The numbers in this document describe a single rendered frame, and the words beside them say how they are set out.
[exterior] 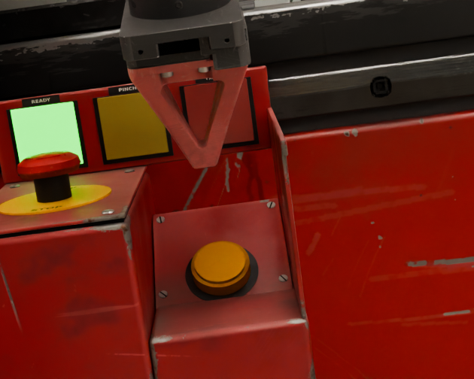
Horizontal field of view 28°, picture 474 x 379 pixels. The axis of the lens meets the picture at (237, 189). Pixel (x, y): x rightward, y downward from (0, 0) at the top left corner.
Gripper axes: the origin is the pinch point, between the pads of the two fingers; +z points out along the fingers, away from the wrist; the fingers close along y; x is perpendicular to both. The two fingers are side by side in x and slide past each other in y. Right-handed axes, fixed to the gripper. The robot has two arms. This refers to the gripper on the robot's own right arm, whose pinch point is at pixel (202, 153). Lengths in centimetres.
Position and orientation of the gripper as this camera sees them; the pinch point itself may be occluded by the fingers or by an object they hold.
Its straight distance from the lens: 56.9
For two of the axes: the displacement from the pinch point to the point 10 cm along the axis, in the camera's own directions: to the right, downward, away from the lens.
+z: 1.2, 9.0, 4.3
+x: -9.9, 1.4, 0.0
